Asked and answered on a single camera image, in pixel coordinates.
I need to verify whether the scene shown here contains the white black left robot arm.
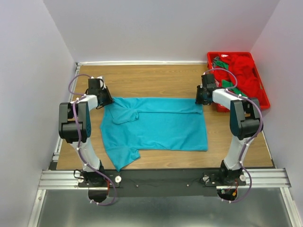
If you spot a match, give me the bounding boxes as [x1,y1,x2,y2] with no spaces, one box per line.
[58,77,114,187]

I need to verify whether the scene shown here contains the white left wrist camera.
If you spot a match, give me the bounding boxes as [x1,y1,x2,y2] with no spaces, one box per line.
[89,76,106,89]

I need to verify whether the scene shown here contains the red t-shirt pile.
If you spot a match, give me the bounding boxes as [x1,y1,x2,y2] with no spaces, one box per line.
[218,54,264,102]

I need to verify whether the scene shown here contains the green t-shirt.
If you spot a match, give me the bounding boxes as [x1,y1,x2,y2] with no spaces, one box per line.
[214,61,247,97]

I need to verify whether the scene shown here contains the grey garment in bin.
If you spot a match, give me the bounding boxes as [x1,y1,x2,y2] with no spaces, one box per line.
[212,56,221,68]

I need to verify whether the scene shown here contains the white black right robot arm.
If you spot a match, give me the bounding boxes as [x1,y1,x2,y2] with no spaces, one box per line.
[196,74,263,185]

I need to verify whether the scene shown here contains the red plastic bin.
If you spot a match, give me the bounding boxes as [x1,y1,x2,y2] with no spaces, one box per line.
[207,52,270,110]

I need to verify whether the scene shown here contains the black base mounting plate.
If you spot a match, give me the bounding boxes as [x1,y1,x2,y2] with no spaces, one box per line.
[77,168,247,198]

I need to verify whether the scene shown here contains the teal t-shirt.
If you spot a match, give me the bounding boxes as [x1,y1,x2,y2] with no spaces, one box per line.
[100,97,208,171]

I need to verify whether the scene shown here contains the aluminium frame rail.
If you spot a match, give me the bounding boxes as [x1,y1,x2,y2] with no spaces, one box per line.
[27,61,299,227]

